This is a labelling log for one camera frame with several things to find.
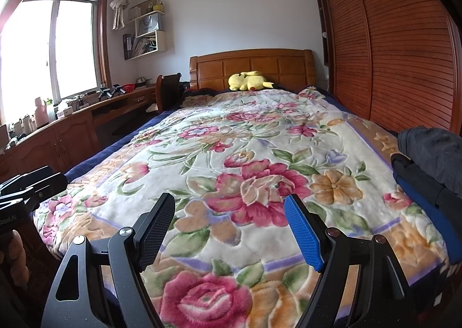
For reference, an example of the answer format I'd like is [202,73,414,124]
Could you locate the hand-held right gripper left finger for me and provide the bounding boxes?
[40,193,176,328]

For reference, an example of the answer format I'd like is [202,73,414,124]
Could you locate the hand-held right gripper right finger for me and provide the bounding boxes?
[284,194,421,328]

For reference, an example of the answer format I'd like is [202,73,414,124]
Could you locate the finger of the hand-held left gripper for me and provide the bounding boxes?
[0,165,53,193]
[25,174,69,209]

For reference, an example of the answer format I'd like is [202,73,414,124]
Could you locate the person's left hand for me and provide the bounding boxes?
[0,230,28,280]

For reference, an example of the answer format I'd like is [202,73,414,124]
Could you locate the wooden desk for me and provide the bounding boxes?
[0,84,159,184]

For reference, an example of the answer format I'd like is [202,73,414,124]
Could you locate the pink bottle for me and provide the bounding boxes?
[34,97,49,124]

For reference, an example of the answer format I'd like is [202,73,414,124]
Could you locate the floral blanket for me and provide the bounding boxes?
[32,88,452,328]

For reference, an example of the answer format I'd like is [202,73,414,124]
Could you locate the blue folded garment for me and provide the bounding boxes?
[393,173,452,265]

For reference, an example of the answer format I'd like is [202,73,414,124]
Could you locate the black folded garment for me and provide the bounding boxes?
[391,153,459,209]

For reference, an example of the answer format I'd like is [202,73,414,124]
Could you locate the wooden chair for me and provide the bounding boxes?
[155,73,183,114]

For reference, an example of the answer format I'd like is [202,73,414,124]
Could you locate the window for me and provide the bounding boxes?
[0,0,112,126]

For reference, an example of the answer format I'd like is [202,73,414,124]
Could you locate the black binders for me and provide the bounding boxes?
[123,34,135,60]

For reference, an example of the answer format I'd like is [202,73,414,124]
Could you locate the yellow plush toy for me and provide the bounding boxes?
[228,70,277,92]

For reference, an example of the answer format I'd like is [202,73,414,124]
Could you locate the wooden headboard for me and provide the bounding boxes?
[189,48,318,92]

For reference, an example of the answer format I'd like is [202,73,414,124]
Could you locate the white shopping bag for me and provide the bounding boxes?
[135,12,160,38]

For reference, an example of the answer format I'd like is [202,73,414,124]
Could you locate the tied white curtain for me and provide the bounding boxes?
[109,0,139,30]

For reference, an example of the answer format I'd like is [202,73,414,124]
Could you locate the cardboard box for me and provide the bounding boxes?
[129,0,157,22]

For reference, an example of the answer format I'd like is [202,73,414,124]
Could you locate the wooden louvred wardrobe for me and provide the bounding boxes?
[308,0,462,134]

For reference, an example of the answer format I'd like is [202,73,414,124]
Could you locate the white wall shelf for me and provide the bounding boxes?
[123,0,168,61]

